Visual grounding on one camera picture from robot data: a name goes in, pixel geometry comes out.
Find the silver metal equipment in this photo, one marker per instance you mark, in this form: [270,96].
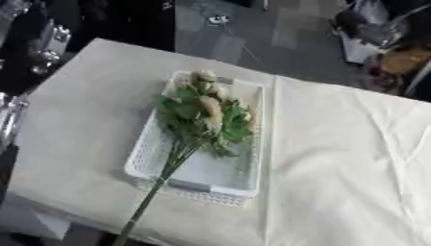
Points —
[49,53]

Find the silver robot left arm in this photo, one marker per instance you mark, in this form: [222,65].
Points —
[10,121]

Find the small white floor object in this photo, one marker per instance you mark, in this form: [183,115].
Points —
[219,19]

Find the brown bag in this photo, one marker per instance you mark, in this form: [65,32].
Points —
[401,62]

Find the artificial flower bouquet green stem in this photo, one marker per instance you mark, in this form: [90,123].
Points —
[193,121]

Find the white plastic mesh basket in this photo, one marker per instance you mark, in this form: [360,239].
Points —
[216,174]

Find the black chair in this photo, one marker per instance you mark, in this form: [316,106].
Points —
[373,27]

